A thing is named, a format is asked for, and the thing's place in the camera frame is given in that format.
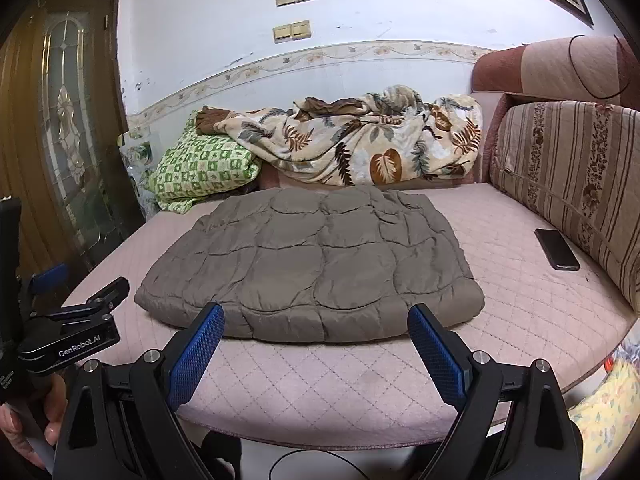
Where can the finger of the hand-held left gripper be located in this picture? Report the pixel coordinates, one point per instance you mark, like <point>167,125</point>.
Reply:
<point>52,274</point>
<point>107,292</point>

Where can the green patterned pillow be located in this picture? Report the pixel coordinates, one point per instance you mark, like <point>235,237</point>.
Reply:
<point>200,170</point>

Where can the pink quilted sofa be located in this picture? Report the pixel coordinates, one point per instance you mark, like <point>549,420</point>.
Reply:
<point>350,385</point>

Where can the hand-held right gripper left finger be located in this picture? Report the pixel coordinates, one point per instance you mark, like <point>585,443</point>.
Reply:
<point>197,355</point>

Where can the striped floral sofa cushion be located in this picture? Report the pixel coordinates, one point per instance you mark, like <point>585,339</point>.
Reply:
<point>575,170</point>

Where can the leaf print fleece blanket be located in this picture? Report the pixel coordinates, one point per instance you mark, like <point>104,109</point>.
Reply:
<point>350,145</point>

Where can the beige wall switch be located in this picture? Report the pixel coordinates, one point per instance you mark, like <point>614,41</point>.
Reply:
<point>291,31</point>

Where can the black smartphone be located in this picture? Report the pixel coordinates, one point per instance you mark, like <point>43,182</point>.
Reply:
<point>556,250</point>

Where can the wooden door with glass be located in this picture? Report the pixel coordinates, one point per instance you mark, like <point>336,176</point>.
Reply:
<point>70,135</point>

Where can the person's left hand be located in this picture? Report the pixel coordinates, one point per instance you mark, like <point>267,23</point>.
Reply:
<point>55,410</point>

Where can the grey-green puffer jacket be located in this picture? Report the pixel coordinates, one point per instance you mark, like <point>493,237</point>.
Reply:
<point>310,260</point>

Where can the yellow flowered cloth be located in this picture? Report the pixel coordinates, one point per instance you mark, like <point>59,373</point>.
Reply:
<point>605,420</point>

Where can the clear plastic bag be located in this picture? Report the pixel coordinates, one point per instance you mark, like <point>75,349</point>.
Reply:
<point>137,160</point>

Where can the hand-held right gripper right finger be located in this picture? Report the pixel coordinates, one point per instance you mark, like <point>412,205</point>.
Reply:
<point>435,355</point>

